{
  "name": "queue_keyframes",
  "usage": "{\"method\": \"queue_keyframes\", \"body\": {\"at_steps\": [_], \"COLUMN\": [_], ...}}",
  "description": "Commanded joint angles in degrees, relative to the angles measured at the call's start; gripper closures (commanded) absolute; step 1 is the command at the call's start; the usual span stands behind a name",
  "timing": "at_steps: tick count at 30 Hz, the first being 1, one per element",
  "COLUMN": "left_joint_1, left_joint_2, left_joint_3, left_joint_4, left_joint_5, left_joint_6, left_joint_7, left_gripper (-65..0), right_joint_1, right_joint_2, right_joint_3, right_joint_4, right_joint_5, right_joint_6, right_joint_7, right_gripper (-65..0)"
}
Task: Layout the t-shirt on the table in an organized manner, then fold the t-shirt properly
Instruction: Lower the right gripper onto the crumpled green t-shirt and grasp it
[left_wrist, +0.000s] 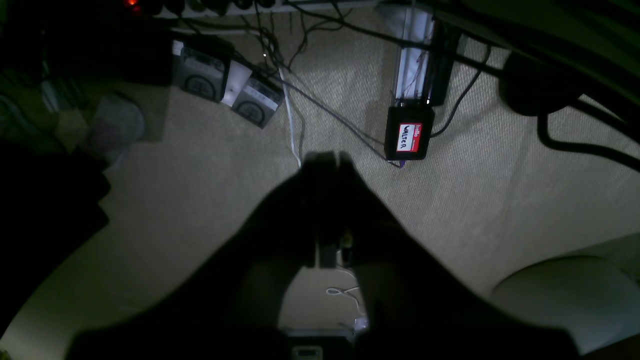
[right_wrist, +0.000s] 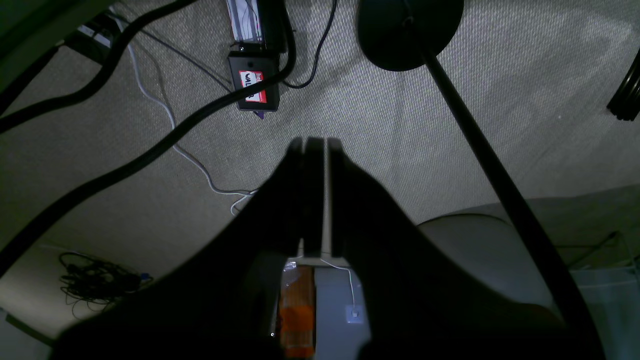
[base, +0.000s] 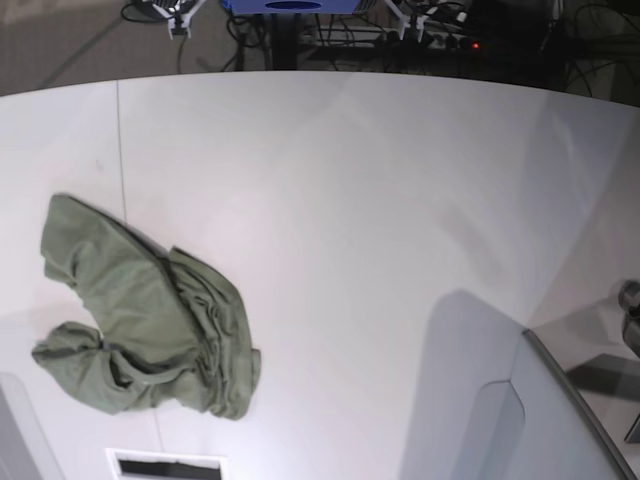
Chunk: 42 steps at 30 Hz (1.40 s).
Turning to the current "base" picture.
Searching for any black table leg post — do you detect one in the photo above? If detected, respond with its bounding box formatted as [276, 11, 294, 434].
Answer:
[269, 14, 300, 71]

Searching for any grey metal rail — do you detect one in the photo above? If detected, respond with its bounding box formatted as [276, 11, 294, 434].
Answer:
[523, 330, 636, 479]

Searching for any metal cylinder fixture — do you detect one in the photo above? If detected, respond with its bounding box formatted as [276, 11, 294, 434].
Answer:
[618, 280, 640, 357]

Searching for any black power strip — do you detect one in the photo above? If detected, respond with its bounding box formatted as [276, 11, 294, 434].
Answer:
[387, 28, 484, 53]

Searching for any green t-shirt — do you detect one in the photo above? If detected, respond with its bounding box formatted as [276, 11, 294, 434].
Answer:
[32, 194, 261, 420]

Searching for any blue box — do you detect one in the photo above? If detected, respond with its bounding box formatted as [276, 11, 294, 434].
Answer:
[227, 0, 360, 14]

